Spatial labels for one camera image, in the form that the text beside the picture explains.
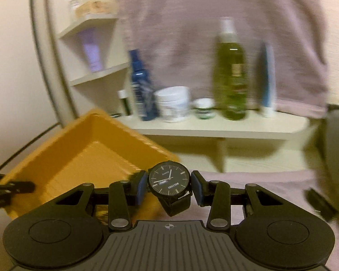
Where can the green spray bottle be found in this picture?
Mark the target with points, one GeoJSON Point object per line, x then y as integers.
{"type": "Point", "coordinates": [233, 76]}

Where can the white dropper bottle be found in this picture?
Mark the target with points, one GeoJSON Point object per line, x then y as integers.
{"type": "Point", "coordinates": [73, 2]}

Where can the pink cloth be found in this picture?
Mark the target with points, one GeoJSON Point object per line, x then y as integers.
{"type": "Point", "coordinates": [271, 183]}

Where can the white corner shelf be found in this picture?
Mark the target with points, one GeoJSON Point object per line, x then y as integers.
{"type": "Point", "coordinates": [87, 76]}

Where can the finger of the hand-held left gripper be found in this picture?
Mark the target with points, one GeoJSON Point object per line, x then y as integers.
{"type": "Point", "coordinates": [22, 187]}

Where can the small green white jar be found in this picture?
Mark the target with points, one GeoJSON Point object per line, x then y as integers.
{"type": "Point", "coordinates": [204, 108]}

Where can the black wristwatch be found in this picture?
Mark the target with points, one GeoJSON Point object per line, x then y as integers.
{"type": "Point", "coordinates": [168, 180]}

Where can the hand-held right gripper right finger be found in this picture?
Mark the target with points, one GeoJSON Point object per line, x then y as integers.
{"type": "Point", "coordinates": [197, 189]}

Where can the small dark bottle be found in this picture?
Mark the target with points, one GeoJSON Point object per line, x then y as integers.
{"type": "Point", "coordinates": [125, 103]}

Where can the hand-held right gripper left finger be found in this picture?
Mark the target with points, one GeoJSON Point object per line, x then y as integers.
{"type": "Point", "coordinates": [142, 187]}

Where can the blue spray bottle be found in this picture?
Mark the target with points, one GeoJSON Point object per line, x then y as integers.
{"type": "Point", "coordinates": [141, 90]}

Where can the grey curved frame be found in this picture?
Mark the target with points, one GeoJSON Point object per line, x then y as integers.
{"type": "Point", "coordinates": [49, 62]}

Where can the tan cardboard box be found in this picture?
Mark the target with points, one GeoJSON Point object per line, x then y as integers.
{"type": "Point", "coordinates": [97, 8]}

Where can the dark grey object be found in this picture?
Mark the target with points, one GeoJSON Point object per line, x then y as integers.
{"type": "Point", "coordinates": [336, 152]}

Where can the pink hanging towel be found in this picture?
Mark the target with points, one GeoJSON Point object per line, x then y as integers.
{"type": "Point", "coordinates": [200, 34]}

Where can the orange tray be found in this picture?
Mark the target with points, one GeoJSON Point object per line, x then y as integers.
{"type": "Point", "coordinates": [82, 158]}

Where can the blue white tube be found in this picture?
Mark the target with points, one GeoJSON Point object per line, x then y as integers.
{"type": "Point", "coordinates": [267, 84]}

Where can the purple tube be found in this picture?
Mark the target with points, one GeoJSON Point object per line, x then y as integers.
{"type": "Point", "coordinates": [91, 53]}

